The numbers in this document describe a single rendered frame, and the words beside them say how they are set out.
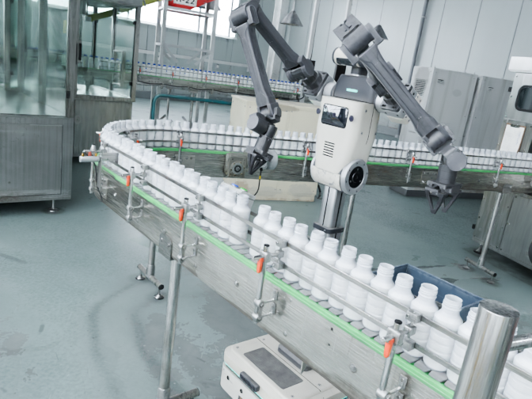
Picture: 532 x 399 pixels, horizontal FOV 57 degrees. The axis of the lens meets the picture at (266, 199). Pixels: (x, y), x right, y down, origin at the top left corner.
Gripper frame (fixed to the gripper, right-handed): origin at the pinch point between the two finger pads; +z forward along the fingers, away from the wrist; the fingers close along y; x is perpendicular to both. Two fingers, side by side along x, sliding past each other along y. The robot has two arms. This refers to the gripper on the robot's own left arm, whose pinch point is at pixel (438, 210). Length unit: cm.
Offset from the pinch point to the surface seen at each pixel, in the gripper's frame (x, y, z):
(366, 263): -9.7, -45.8, 7.2
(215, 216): 56, -46, 16
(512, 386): -49, -47, 17
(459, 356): -38, -47, 17
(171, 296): 82, -45, 58
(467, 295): -8.5, 15.3, 28.8
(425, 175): 133, 207, 26
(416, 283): 10.7, 15.5, 32.8
